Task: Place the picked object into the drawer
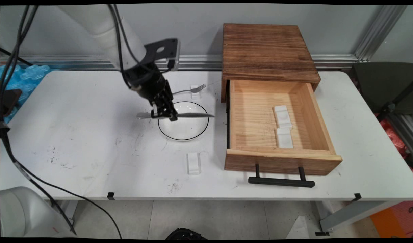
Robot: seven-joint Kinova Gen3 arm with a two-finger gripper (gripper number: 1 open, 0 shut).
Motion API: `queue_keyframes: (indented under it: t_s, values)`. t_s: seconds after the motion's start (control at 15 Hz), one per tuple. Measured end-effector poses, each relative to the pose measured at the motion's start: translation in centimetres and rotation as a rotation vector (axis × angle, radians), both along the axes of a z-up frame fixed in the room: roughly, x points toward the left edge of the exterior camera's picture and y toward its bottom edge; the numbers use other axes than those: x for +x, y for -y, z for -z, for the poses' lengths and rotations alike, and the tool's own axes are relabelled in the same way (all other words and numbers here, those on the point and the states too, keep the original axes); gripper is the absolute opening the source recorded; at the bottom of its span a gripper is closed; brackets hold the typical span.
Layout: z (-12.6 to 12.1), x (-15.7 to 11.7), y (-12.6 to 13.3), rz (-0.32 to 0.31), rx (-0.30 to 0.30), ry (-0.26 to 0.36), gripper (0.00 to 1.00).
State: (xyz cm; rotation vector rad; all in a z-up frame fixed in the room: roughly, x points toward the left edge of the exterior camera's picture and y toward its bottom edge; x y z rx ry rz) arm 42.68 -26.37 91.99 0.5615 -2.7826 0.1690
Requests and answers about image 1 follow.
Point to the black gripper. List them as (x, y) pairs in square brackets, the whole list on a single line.
[(147, 82)]

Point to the silver metal table knife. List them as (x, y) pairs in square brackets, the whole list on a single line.
[(192, 115)]

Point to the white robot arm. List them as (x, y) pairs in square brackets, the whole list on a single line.
[(101, 23)]

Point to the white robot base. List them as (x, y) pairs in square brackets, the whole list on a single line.
[(24, 212)]

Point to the white ceramic cutlery rest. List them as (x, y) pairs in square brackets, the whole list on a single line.
[(282, 116), (284, 138), (194, 163), (195, 95)]

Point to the white plate with black rim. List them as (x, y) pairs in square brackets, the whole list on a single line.
[(186, 130)]

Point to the silver metal fork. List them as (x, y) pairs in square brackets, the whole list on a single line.
[(192, 89)]

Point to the light wooden drawer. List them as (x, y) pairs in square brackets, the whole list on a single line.
[(253, 121)]

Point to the small black table clip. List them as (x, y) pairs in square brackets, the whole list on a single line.
[(110, 195), (357, 197)]

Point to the dark brown wooden cabinet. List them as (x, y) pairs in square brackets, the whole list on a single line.
[(267, 50)]

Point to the black round floor object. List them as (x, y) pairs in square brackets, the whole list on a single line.
[(186, 234)]

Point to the blue plastic bag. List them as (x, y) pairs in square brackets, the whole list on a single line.
[(30, 76)]

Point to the grey table leg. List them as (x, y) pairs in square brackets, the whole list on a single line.
[(355, 212), (69, 209)]

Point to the dark brown block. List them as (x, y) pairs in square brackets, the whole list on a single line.
[(10, 99)]

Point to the red plastic bag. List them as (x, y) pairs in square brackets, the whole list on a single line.
[(393, 135)]

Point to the orange box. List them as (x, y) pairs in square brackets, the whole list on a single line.
[(392, 219)]

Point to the horizontal aluminium rail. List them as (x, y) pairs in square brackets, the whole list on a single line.
[(199, 62)]

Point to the wrist camera with black bracket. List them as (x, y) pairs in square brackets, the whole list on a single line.
[(165, 50)]

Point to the diagonal aluminium post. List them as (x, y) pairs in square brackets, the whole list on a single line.
[(378, 33)]

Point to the aluminium frame bar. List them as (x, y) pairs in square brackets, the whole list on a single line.
[(404, 130)]

